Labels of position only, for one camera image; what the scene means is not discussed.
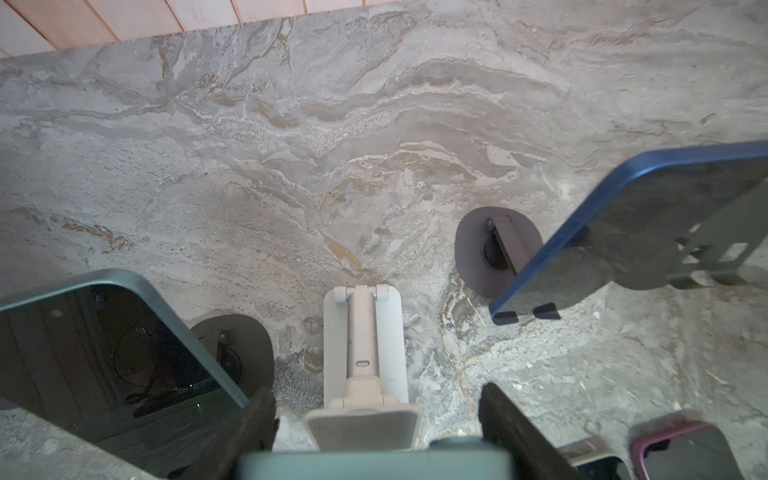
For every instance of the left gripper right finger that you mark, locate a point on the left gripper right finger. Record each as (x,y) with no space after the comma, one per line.
(504,424)

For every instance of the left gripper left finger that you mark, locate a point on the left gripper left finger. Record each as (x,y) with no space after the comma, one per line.
(253,429)

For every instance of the purple edged phone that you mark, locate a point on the purple edged phone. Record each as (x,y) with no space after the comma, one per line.
(693,450)

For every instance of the dark stand under green phone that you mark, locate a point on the dark stand under green phone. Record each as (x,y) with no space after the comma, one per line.
(241,345)

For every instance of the white stand middle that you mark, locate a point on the white stand middle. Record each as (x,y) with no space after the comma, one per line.
(366,404)

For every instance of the green edged phone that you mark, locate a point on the green edged phone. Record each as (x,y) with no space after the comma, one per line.
(104,357)

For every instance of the dark stand under blue phone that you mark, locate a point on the dark stand under blue phone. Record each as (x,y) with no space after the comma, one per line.
(492,246)

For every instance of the blue edged phone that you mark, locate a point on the blue edged phone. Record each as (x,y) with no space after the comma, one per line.
(674,217)

